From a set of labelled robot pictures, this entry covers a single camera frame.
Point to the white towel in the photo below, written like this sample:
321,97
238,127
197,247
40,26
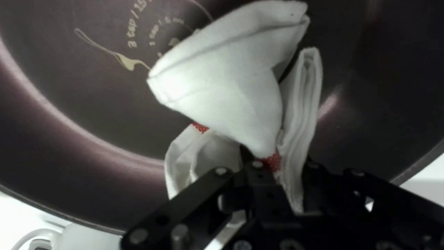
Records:
230,83

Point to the white tray board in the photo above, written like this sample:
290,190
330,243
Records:
18,212

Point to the black frying pan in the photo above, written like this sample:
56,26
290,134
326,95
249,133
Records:
69,115

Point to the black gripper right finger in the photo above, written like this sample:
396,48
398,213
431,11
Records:
351,212

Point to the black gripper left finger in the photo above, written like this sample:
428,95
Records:
202,208

